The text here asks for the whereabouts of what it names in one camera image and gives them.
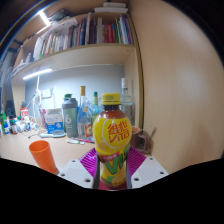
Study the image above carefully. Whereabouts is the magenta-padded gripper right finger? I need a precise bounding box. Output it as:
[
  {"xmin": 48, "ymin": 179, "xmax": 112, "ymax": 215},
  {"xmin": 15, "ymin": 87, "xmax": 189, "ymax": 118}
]
[{"xmin": 125, "ymin": 145, "xmax": 170, "ymax": 190}]

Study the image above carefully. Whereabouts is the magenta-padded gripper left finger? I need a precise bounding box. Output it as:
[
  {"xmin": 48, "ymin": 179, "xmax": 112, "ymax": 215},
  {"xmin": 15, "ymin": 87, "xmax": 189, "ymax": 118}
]
[{"xmin": 58, "ymin": 146, "xmax": 102, "ymax": 190}]

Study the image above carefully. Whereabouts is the yellow drink bottle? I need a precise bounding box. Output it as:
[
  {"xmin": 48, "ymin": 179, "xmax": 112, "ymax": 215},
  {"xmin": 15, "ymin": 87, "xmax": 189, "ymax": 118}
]
[{"xmin": 92, "ymin": 92, "xmax": 133, "ymax": 190}]

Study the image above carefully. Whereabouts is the brown mug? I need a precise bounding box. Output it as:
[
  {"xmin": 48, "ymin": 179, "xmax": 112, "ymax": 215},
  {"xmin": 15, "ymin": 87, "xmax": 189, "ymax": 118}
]
[{"xmin": 130, "ymin": 125, "xmax": 155, "ymax": 155}]

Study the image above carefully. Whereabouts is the orange plastic cup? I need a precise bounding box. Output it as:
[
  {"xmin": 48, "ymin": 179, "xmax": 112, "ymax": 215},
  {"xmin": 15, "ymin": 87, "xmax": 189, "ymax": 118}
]
[{"xmin": 28, "ymin": 139, "xmax": 60, "ymax": 176}]

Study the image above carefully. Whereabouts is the grey shaker bottle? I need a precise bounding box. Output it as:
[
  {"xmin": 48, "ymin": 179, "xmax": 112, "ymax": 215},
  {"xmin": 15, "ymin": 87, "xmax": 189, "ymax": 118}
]
[{"xmin": 61, "ymin": 96, "xmax": 79, "ymax": 139}]

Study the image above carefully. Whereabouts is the gold-capped clear bottle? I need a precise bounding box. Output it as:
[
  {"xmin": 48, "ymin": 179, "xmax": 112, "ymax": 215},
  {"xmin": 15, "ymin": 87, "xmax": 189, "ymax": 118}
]
[{"xmin": 77, "ymin": 85, "xmax": 94, "ymax": 139}]

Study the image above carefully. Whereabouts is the blue white carton box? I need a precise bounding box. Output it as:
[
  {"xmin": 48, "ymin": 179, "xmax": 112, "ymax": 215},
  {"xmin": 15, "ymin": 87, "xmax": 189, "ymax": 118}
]
[{"xmin": 44, "ymin": 107, "xmax": 64, "ymax": 135}]

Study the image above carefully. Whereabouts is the pink pouch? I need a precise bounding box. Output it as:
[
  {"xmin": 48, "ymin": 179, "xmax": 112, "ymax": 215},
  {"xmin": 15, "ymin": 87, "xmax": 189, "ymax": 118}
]
[{"xmin": 39, "ymin": 108, "xmax": 48, "ymax": 130}]

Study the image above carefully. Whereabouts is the tall clear glass bottle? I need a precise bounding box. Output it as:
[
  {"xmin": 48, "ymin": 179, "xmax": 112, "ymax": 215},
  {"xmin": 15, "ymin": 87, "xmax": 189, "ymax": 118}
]
[{"xmin": 119, "ymin": 77, "xmax": 135, "ymax": 126}]

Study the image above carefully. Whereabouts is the red white container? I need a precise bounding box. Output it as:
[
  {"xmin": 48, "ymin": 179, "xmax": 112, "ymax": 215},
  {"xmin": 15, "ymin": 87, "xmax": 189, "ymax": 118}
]
[{"xmin": 19, "ymin": 106, "xmax": 30, "ymax": 122}]

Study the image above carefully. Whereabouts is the small blue white bottle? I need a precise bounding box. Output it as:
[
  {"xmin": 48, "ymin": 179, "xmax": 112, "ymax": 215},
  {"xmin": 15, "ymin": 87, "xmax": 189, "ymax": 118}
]
[{"xmin": 3, "ymin": 122, "xmax": 11, "ymax": 136}]

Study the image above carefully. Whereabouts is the green container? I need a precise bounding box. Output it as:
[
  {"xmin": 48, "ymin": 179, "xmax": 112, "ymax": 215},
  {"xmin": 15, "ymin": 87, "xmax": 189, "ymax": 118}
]
[{"xmin": 0, "ymin": 113, "xmax": 8, "ymax": 133}]

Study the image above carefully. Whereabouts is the thin white strip light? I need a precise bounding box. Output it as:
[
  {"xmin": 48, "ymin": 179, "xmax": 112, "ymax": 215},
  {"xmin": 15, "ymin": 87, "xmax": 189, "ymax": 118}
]
[{"xmin": 22, "ymin": 67, "xmax": 54, "ymax": 81}]

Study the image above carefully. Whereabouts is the wooden bookshelf unit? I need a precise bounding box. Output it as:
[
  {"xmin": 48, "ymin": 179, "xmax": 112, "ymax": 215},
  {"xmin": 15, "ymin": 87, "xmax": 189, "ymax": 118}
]
[{"xmin": 9, "ymin": 1, "xmax": 144, "ymax": 132}]

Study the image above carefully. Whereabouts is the long white tube light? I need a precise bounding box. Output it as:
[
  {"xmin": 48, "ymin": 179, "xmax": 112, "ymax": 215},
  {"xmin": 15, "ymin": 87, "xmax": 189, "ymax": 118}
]
[{"xmin": 38, "ymin": 9, "xmax": 52, "ymax": 27}]

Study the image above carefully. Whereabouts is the white wall socket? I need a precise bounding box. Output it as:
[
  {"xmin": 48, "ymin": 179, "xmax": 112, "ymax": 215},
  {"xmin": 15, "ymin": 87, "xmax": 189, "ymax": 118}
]
[{"xmin": 41, "ymin": 88, "xmax": 53, "ymax": 100}]

